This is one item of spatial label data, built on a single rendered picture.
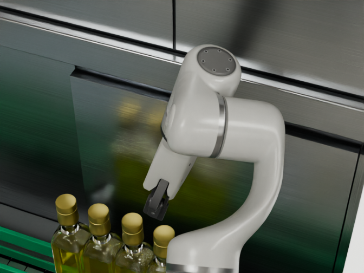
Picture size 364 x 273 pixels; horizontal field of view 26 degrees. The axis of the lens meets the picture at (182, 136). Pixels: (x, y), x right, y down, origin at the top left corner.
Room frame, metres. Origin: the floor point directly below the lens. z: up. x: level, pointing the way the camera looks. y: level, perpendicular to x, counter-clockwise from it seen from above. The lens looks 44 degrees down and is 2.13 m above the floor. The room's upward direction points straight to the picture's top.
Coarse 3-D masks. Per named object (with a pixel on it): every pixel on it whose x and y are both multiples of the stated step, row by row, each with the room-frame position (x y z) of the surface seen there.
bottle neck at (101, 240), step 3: (108, 234) 0.82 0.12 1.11; (93, 237) 0.81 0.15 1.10; (96, 237) 0.81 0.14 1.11; (99, 237) 0.81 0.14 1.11; (102, 237) 0.81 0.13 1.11; (105, 237) 0.81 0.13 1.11; (108, 237) 0.81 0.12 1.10; (96, 240) 0.81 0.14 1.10; (99, 240) 0.81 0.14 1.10; (102, 240) 0.81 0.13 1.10; (105, 240) 0.81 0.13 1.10; (108, 240) 0.81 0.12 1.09; (99, 243) 0.81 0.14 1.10; (102, 243) 0.81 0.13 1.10
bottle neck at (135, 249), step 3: (141, 243) 0.80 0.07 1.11; (126, 246) 0.79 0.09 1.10; (129, 246) 0.79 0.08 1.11; (132, 246) 0.79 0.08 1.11; (135, 246) 0.79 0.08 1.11; (138, 246) 0.79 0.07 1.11; (141, 246) 0.80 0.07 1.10; (126, 249) 0.79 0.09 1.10; (129, 249) 0.79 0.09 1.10; (132, 249) 0.79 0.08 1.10; (135, 249) 0.79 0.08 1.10; (138, 249) 0.79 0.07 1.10; (141, 249) 0.79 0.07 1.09; (129, 252) 0.79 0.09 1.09; (132, 252) 0.79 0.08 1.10; (135, 252) 0.79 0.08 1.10
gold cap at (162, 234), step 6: (156, 228) 0.78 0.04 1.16; (162, 228) 0.78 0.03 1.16; (168, 228) 0.78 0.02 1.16; (156, 234) 0.77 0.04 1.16; (162, 234) 0.77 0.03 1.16; (168, 234) 0.77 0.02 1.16; (174, 234) 0.77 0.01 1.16; (156, 240) 0.76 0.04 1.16; (162, 240) 0.76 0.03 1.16; (168, 240) 0.76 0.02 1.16; (156, 246) 0.76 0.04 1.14; (162, 246) 0.76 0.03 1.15; (156, 252) 0.76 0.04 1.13; (162, 252) 0.76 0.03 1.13; (162, 258) 0.76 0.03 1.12
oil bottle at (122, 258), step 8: (144, 240) 0.82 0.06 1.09; (120, 248) 0.80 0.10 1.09; (144, 248) 0.80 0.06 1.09; (152, 248) 0.81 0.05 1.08; (120, 256) 0.79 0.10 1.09; (128, 256) 0.78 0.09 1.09; (136, 256) 0.78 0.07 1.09; (144, 256) 0.79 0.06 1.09; (120, 264) 0.78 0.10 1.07; (128, 264) 0.78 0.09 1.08; (136, 264) 0.77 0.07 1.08; (144, 264) 0.78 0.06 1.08; (120, 272) 0.78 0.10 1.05; (128, 272) 0.77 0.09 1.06; (136, 272) 0.77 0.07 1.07; (144, 272) 0.77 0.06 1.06
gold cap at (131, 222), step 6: (126, 216) 0.81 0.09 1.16; (132, 216) 0.81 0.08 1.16; (138, 216) 0.81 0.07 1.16; (126, 222) 0.80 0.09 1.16; (132, 222) 0.80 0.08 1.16; (138, 222) 0.80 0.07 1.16; (126, 228) 0.79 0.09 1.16; (132, 228) 0.78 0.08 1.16; (138, 228) 0.79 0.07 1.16; (126, 234) 0.79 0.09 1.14; (132, 234) 0.78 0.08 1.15; (138, 234) 0.79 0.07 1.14; (126, 240) 0.79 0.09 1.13; (132, 240) 0.78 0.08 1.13; (138, 240) 0.79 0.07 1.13
